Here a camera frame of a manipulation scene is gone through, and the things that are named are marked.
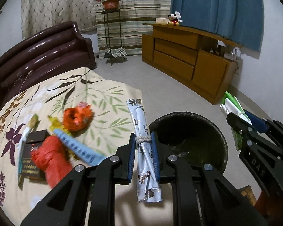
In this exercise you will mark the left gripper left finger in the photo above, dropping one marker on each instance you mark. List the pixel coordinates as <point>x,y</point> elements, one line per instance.
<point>86,195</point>

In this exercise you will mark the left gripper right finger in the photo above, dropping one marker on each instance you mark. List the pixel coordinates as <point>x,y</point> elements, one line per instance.
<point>201,195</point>

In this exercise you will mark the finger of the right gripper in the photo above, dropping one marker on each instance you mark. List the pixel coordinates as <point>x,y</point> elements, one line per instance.
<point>239,125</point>
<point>257,123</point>

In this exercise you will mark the green white wipes pack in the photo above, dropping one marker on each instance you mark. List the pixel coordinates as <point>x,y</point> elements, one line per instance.
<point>230,104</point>

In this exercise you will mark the light blue paper tube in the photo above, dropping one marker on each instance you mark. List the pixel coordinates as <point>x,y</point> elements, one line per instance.
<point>86,154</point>

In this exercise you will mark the red plastic bag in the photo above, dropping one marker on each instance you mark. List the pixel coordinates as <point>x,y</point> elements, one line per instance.
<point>51,158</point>

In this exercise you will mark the silver foil wrapper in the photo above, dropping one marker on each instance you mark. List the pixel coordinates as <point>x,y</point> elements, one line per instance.
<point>148,187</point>

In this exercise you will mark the yellow foil wrapper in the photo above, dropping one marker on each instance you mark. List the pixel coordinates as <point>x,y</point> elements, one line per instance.
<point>55,124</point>

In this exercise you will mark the orange plastic bag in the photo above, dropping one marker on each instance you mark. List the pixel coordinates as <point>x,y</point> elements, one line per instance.
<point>78,117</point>

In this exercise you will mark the white teal toothpaste box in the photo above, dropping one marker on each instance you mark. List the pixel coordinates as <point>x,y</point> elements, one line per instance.
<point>21,148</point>

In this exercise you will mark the black wicker trash bin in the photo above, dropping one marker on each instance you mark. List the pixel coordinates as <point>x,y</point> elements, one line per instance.
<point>179,126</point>

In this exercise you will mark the black trash bag liner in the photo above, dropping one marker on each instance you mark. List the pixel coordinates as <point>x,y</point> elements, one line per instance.
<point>197,153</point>

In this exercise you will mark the dark printed box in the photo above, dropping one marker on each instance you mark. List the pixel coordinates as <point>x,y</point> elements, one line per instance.
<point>31,155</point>

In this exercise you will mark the white router on cabinet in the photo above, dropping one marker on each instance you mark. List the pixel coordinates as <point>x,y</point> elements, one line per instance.
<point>233,55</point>

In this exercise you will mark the wooden TV cabinet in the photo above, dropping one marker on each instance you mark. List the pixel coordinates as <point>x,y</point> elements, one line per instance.
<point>184,54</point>

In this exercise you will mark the floral beige tablecloth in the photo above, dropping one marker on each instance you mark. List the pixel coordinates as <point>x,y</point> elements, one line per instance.
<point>110,128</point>

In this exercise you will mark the blue curtain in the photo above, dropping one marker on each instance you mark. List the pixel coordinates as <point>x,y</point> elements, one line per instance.
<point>240,21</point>

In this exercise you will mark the Mickey Mouse plush toy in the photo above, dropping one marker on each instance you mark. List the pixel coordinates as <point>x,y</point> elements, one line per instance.
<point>173,20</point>

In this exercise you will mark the small cardboard box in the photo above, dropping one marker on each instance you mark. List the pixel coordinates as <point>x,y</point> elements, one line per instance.
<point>163,21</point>

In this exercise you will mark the checkered cloth on stand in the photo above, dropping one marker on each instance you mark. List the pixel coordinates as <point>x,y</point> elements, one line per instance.
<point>115,53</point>

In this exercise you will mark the black metal plant stand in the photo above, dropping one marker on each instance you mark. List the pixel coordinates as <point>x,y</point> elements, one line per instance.
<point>113,32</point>

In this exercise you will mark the dark brown leather sofa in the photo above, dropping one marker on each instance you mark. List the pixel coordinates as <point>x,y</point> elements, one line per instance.
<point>46,54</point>

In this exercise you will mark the striped curtain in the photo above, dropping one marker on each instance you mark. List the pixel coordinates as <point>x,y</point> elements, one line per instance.
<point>135,14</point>

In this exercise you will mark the potted plant orange pot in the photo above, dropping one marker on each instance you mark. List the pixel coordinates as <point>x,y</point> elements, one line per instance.
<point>110,1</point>

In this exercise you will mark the beige patterned curtain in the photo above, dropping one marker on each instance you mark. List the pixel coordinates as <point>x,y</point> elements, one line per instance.
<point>37,15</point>

